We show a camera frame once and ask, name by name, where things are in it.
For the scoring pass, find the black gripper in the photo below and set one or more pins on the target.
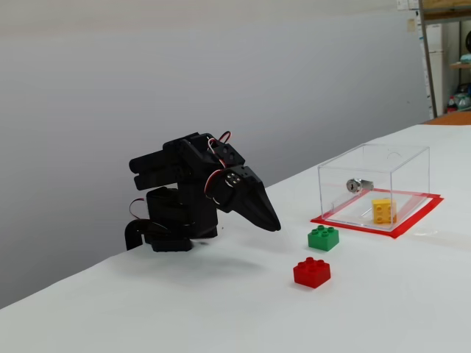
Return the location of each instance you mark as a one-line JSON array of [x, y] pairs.
[[246, 191]]

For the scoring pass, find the yellow lego brick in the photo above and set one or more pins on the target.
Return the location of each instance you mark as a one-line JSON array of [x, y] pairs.
[[383, 211]]

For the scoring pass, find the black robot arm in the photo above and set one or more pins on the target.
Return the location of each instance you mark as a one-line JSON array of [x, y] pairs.
[[184, 206]]

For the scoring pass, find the green lego brick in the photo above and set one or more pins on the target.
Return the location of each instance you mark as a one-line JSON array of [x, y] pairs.
[[324, 240]]

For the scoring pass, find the red lego brick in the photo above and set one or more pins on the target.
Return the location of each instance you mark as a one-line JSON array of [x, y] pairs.
[[312, 274]]

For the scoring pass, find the silver box lock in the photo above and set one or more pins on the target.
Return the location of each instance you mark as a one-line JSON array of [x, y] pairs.
[[354, 185]]

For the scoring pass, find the transparent acrylic box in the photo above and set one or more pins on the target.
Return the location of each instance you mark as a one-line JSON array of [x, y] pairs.
[[404, 165]]

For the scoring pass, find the black table clamp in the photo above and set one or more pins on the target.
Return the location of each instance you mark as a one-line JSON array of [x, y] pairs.
[[132, 235]]

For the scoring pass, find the orange wooden table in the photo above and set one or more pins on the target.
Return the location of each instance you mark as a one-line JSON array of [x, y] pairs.
[[452, 117]]

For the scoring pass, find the red label soda bottle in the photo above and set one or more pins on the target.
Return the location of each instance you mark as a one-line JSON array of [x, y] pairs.
[[451, 104]]

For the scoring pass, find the white refrigerator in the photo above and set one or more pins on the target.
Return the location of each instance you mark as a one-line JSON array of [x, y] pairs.
[[434, 66]]

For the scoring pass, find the metal shelf rack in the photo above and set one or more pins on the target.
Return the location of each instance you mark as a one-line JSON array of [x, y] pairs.
[[427, 55]]

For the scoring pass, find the clear plastic bag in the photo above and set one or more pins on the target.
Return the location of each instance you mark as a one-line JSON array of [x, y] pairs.
[[463, 97]]

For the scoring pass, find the teal object on shelf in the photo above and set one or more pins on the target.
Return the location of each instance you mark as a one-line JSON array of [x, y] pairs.
[[466, 58]]

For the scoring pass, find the red tape frame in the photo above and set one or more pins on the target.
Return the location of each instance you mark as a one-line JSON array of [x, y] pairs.
[[419, 218]]

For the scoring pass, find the small paper wall label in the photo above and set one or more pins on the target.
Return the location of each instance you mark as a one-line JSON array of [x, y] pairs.
[[410, 24]]

